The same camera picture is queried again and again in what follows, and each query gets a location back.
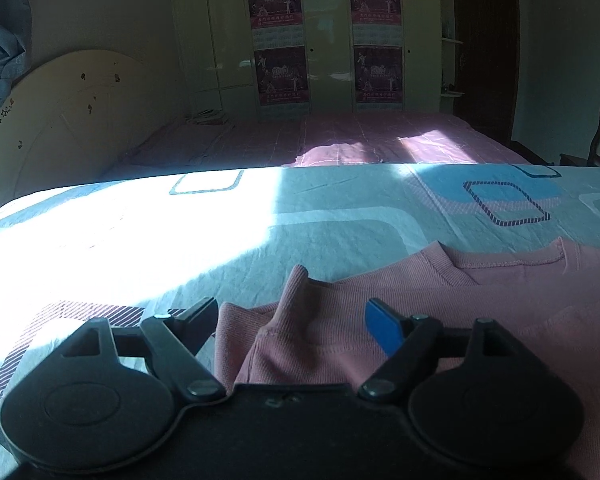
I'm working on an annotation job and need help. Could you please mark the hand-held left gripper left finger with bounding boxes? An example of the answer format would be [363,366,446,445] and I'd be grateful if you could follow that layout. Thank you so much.
[62,296,226,403]

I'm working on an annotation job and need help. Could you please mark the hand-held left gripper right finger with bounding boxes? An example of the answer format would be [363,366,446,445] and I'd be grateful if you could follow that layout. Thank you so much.
[357,297,523,402]

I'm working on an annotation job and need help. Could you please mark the pink sweatshirt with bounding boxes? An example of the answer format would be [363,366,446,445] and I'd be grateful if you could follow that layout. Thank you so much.
[215,237,600,480]

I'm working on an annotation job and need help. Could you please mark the blue patterned bed sheet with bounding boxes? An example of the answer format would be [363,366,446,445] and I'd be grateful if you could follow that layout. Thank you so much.
[0,164,600,463]

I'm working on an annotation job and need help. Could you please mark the pink bed sheet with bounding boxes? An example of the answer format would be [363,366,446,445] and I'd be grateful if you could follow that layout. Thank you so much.
[100,111,531,168]

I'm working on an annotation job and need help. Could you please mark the cream round headboard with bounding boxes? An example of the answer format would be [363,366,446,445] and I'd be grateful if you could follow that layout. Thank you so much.
[0,50,191,221]

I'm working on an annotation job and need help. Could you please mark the dark wooden door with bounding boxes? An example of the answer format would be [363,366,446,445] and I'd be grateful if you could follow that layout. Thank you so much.
[450,0,521,147]

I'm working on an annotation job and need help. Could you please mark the white corner shelf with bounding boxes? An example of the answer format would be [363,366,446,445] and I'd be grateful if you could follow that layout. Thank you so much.
[437,0,466,111]

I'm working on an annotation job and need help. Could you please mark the cream wardrobe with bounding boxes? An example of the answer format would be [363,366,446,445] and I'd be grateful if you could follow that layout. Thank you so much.
[170,0,456,122]

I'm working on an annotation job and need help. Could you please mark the pink wall poster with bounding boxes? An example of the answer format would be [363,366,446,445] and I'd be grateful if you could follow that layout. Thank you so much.
[246,0,301,51]
[353,46,404,104]
[348,0,401,47]
[254,46,309,106]

